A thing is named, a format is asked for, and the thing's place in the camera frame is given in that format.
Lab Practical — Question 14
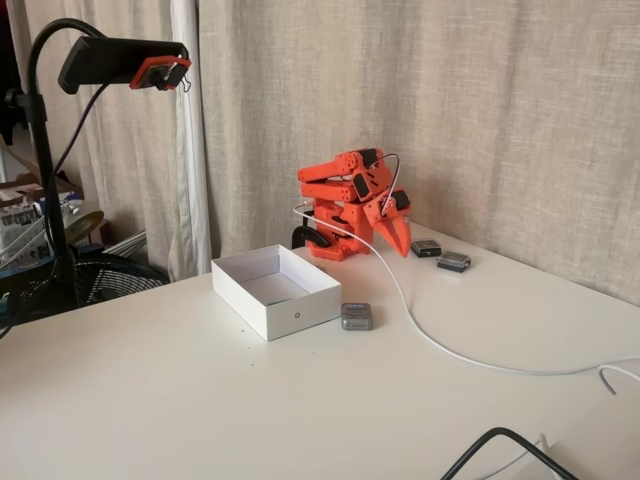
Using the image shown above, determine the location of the thick black cable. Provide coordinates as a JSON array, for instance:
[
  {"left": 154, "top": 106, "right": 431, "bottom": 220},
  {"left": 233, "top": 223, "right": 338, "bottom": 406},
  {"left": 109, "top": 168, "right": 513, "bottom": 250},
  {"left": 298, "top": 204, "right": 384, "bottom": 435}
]
[{"left": 438, "top": 425, "right": 577, "bottom": 480}]

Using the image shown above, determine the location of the small black case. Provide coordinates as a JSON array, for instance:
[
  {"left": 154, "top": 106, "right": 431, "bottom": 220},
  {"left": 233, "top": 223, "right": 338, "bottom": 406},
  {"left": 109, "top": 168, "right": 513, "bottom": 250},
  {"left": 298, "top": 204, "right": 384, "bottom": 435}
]
[{"left": 410, "top": 238, "right": 445, "bottom": 260}]

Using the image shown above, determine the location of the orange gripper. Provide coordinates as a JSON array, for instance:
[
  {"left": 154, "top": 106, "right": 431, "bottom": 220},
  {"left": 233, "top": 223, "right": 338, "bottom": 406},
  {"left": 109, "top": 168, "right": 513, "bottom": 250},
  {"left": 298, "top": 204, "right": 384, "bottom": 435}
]
[{"left": 362, "top": 187, "right": 416, "bottom": 259}]

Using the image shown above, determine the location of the long white cable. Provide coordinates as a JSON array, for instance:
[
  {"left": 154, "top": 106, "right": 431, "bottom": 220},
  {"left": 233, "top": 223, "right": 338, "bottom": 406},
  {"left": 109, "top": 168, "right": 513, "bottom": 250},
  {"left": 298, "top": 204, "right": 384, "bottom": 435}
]
[{"left": 291, "top": 201, "right": 640, "bottom": 377}]

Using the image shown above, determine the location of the white cardboard bin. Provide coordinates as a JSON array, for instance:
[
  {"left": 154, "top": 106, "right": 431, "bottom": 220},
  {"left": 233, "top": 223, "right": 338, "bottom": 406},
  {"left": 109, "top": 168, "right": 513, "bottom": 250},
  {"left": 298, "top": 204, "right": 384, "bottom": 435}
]
[{"left": 210, "top": 243, "right": 344, "bottom": 343}]

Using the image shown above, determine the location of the beige linen curtain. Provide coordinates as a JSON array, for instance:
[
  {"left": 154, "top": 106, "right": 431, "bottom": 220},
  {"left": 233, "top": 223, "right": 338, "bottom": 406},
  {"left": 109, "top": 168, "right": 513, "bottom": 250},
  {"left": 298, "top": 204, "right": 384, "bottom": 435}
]
[{"left": 196, "top": 0, "right": 640, "bottom": 307}]

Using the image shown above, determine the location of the thin servo wire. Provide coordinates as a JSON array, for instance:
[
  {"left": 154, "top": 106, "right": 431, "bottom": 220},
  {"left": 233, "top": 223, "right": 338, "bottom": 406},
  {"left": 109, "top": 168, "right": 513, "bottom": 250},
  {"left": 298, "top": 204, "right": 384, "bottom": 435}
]
[{"left": 372, "top": 153, "right": 404, "bottom": 221}]

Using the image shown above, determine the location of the orange framed camera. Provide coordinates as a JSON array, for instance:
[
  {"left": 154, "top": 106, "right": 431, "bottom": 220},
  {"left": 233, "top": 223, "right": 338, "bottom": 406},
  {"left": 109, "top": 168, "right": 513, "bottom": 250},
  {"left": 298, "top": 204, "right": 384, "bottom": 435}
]
[{"left": 128, "top": 55, "right": 194, "bottom": 94}]

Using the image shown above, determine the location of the black holder bar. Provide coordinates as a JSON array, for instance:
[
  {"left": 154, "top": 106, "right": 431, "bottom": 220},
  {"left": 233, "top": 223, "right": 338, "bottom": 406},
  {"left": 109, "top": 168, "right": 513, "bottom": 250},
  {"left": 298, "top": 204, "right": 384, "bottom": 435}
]
[{"left": 57, "top": 35, "right": 192, "bottom": 96}]

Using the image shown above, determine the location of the short white cable end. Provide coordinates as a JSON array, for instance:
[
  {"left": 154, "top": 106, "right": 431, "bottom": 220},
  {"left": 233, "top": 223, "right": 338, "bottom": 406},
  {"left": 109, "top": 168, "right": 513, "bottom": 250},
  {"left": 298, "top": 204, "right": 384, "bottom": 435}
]
[{"left": 598, "top": 365, "right": 640, "bottom": 397}]

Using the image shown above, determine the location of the cardboard box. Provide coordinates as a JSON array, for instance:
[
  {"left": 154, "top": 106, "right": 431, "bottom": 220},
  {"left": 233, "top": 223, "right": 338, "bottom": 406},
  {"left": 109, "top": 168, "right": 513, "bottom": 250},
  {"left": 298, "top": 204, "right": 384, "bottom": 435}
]
[{"left": 0, "top": 145, "right": 84, "bottom": 212}]

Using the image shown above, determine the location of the black floor fan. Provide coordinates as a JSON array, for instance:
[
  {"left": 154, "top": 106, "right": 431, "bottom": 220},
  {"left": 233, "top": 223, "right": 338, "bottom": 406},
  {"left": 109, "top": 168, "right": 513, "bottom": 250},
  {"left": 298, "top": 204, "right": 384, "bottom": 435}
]
[{"left": 0, "top": 251, "right": 172, "bottom": 324}]

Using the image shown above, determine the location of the camera on black stand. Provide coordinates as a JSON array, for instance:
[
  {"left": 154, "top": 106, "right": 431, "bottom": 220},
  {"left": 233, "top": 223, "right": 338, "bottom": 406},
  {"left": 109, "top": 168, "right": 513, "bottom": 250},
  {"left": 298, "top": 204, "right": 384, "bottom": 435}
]
[{"left": 7, "top": 0, "right": 212, "bottom": 282}]

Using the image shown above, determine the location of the grey small case right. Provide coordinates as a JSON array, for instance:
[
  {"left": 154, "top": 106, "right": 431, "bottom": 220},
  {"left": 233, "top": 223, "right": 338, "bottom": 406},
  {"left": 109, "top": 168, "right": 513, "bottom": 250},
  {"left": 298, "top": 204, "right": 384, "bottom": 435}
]
[{"left": 436, "top": 250, "right": 474, "bottom": 274}]

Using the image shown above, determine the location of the black table clamp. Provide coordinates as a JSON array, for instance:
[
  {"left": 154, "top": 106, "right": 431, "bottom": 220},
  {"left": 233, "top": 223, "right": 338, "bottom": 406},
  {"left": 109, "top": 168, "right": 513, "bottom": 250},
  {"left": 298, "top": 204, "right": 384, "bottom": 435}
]
[{"left": 289, "top": 224, "right": 334, "bottom": 251}]

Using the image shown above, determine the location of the black gooseneck stand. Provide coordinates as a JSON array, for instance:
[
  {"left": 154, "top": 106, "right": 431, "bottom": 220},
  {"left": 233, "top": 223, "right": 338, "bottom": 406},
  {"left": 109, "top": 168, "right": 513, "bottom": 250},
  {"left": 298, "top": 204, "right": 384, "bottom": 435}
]
[{"left": 3, "top": 17, "right": 104, "bottom": 310}]

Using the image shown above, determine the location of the shiny metal dish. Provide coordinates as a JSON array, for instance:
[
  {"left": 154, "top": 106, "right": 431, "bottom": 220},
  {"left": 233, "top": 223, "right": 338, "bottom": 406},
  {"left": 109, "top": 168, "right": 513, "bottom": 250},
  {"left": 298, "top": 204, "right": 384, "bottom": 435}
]
[{"left": 62, "top": 208, "right": 107, "bottom": 247}]

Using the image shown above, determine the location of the dark camera cable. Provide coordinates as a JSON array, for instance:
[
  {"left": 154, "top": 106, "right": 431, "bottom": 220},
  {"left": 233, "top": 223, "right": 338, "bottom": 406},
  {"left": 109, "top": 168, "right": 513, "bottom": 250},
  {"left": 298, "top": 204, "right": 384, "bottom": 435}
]
[{"left": 52, "top": 82, "right": 110, "bottom": 177}]

